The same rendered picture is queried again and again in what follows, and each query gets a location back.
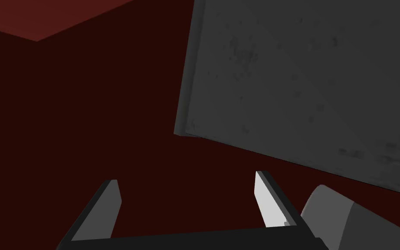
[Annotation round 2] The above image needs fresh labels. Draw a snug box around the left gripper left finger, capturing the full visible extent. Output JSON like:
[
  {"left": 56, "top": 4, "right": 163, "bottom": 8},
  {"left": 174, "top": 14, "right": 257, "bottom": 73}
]
[{"left": 67, "top": 179, "right": 122, "bottom": 242}]

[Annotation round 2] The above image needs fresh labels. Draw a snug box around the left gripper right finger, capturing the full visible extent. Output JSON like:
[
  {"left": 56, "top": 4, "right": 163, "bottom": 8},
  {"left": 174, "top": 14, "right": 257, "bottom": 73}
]
[{"left": 254, "top": 170, "right": 307, "bottom": 228}]

